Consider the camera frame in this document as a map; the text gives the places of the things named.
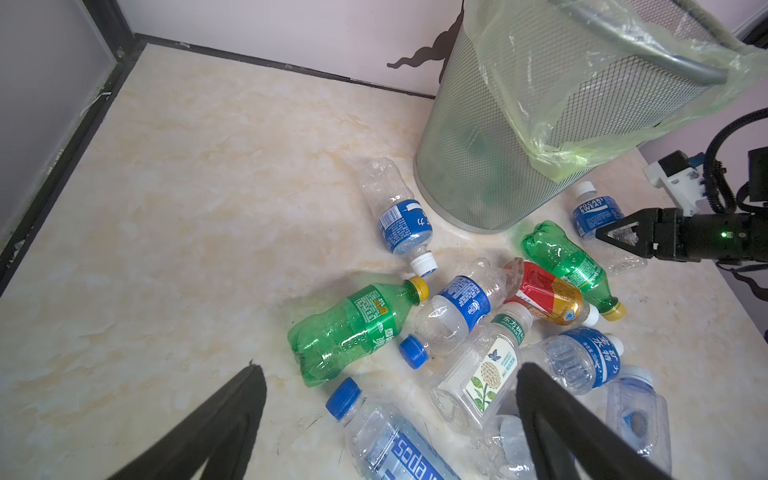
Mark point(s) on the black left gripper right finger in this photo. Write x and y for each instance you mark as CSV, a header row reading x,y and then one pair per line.
x,y
566,440

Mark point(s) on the green bottle yellow cap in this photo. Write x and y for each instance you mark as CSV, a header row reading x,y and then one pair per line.
x,y
549,247
325,344

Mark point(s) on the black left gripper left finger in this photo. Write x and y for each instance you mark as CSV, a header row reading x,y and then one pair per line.
x,y
215,440

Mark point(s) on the clear bottle flower label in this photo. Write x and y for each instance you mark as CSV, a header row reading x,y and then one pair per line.
x,y
471,383

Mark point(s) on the green plastic bin liner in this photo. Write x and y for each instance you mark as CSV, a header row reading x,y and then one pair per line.
x,y
583,82

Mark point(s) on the grey mesh waste bin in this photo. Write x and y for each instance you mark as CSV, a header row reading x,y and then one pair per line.
x,y
470,166

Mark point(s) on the soda water bottle blue cap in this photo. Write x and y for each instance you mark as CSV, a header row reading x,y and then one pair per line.
x,y
383,443

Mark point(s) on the clear bottle blue label front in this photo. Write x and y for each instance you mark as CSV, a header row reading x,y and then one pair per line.
x,y
501,450

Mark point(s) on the red gold label bottle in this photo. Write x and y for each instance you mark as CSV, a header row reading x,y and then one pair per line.
x,y
548,297

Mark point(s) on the clear bottle blue cap centre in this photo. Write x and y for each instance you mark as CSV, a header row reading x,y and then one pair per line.
x,y
438,327

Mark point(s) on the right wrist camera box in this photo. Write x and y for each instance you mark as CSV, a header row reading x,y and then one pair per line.
x,y
681,177

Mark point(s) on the tall clear bottle white cap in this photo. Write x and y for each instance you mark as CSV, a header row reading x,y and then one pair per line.
x,y
639,415

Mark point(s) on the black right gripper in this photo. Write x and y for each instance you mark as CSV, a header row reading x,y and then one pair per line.
x,y
729,238

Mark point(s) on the clear bottle blue label back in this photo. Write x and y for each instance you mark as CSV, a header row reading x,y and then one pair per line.
x,y
403,223

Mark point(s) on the clear bottle blue label white cap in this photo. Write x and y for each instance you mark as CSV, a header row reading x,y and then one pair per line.
x,y
580,360

